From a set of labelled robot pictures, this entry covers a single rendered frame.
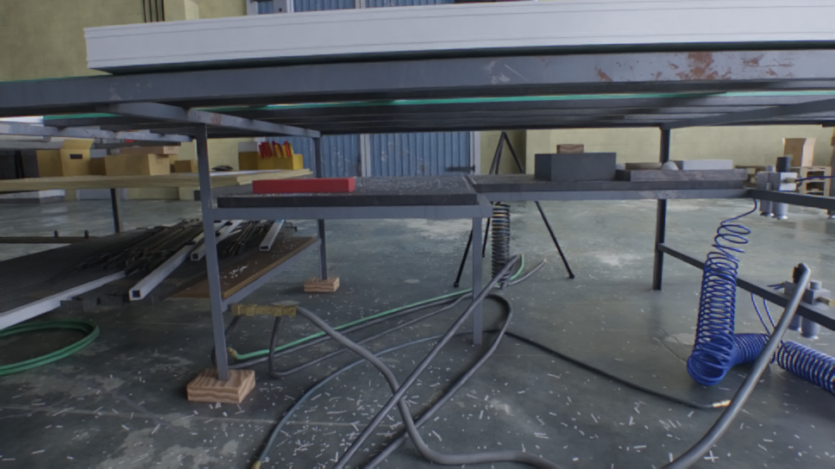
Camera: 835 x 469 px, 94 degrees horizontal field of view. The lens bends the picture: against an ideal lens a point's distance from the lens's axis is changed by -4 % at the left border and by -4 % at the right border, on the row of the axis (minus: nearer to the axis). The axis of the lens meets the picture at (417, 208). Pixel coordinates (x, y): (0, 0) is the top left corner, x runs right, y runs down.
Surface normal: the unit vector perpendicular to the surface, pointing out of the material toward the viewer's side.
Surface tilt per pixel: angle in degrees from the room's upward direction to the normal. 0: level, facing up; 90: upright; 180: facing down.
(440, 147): 90
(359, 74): 90
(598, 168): 90
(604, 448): 0
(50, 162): 90
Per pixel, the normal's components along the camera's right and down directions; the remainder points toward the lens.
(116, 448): -0.02, -0.99
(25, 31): -0.08, 0.13
